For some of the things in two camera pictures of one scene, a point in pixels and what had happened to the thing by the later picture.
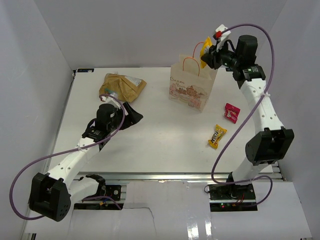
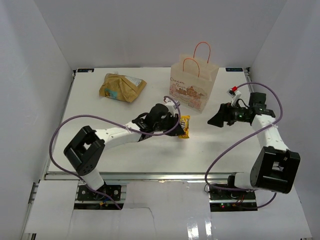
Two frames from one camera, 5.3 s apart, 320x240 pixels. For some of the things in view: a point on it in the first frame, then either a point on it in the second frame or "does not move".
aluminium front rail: [156, 176] does not move
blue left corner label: [85, 70] does not move
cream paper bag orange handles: [189, 84] does not move
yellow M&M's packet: [218, 133] → [185, 122]
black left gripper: [132, 118] → [174, 120]
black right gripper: [211, 59] → [224, 114]
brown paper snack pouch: [125, 87] does not move
